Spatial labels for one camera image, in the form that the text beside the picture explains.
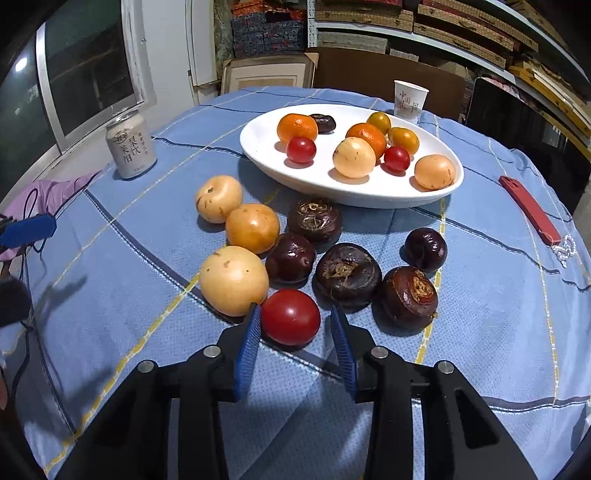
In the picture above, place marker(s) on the dark window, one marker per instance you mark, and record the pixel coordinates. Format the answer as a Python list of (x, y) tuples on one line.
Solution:
[(83, 60)]

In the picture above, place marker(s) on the white paper cup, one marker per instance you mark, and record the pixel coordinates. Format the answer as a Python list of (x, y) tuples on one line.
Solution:
[(410, 101)]

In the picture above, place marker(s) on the grey patterned box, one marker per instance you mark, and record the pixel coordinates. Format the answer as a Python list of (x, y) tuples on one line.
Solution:
[(353, 43)]

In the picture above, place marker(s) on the dark water chestnut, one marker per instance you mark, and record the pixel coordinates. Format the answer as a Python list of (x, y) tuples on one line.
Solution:
[(425, 249), (408, 297), (324, 123), (347, 276), (314, 221), (290, 258)]

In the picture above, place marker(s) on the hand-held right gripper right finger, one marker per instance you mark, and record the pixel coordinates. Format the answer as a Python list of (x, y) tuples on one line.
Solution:
[(344, 355)]

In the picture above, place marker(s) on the long tan woven box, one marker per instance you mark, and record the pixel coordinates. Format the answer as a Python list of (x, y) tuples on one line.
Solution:
[(364, 18)]

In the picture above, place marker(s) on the wooden picture frame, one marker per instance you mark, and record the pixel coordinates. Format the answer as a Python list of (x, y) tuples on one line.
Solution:
[(268, 74)]

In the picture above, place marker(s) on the brown wooden board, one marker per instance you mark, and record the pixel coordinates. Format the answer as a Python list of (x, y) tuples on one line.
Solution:
[(369, 69)]

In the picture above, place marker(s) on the red phone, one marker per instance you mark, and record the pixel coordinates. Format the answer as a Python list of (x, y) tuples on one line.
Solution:
[(528, 207)]

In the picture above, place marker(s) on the blue checked tablecloth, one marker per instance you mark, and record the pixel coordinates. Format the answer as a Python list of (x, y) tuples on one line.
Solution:
[(138, 277)]

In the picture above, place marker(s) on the stack of yellow flat boxes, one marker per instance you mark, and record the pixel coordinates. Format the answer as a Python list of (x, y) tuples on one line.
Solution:
[(549, 97)]

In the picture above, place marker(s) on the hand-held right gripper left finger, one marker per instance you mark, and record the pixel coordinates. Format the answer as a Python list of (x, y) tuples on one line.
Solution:
[(247, 355)]

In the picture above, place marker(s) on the white plate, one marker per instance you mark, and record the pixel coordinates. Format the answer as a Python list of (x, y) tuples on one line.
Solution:
[(318, 184)]

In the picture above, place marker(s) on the white drink can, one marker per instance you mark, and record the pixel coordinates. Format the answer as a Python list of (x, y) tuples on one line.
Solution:
[(130, 147)]

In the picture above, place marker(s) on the small orange mandarin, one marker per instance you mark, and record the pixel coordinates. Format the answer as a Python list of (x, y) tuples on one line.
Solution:
[(404, 140)]

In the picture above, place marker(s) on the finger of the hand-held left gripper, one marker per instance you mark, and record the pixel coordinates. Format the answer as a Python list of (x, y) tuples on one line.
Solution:
[(14, 302), (27, 230)]

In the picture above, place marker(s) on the white metal shelf rack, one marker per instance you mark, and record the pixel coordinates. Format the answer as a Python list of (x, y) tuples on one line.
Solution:
[(415, 41)]

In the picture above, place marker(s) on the red tomato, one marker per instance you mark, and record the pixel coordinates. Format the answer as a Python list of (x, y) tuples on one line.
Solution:
[(291, 317), (397, 158), (301, 149)]

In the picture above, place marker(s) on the green patterned panel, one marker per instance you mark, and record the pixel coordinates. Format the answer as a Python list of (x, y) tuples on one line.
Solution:
[(223, 27)]

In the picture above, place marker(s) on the greenish mandarin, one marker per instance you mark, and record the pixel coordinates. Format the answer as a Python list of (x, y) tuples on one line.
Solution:
[(379, 121)]

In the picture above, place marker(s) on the spotted yellow passion fruit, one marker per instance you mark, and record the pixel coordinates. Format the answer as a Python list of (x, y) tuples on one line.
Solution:
[(219, 198)]

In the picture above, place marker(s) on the white narrow panel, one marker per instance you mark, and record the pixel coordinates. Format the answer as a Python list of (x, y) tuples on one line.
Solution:
[(201, 46)]

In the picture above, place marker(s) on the black monitor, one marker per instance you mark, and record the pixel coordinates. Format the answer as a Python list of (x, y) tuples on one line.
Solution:
[(517, 124)]

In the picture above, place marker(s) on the stack of blue patterned boxes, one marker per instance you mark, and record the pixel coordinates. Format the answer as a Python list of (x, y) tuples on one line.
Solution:
[(268, 32)]

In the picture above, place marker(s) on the pink cloth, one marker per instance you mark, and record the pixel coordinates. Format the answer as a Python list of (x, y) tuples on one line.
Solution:
[(51, 189)]

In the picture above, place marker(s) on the stack of tan woven boxes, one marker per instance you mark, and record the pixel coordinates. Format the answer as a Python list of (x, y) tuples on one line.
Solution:
[(540, 23), (461, 34)]

